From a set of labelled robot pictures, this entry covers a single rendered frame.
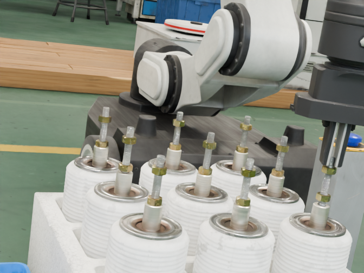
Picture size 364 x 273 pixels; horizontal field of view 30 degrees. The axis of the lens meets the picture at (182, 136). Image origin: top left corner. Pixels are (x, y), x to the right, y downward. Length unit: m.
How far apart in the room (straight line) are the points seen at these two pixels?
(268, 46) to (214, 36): 0.11
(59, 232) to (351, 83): 0.44
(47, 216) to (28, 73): 1.81
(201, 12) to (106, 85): 2.74
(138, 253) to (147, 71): 0.96
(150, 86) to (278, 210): 0.75
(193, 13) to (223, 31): 4.19
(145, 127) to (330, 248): 0.61
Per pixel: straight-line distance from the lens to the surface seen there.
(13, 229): 1.42
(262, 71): 1.32
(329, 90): 0.85
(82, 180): 0.99
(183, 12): 5.44
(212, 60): 1.32
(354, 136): 1.15
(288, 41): 1.32
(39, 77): 2.80
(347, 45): 0.84
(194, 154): 1.40
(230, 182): 1.07
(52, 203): 1.06
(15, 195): 1.60
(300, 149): 1.52
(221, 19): 1.31
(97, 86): 2.85
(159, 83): 1.60
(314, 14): 3.32
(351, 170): 1.13
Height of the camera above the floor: 0.55
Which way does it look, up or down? 14 degrees down
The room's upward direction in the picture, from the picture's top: 9 degrees clockwise
